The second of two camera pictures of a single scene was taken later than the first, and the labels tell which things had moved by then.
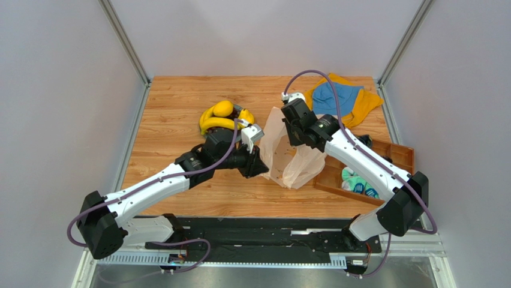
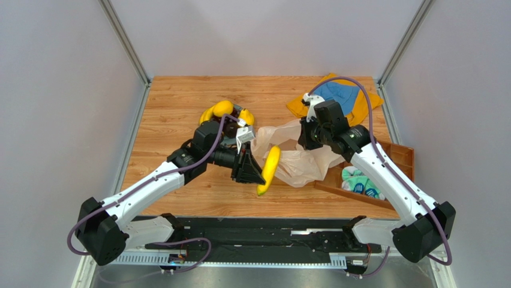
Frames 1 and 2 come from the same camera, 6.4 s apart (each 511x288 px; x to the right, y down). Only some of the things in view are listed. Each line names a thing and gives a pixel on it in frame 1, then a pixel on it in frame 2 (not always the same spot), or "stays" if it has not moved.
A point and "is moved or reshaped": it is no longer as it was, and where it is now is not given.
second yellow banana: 209,113 stays
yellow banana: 218,122 is moved or reshaped
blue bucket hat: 324,100 stays
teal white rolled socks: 352,180 stays
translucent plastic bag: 295,166 is moved or reshaped
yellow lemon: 223,108 stays
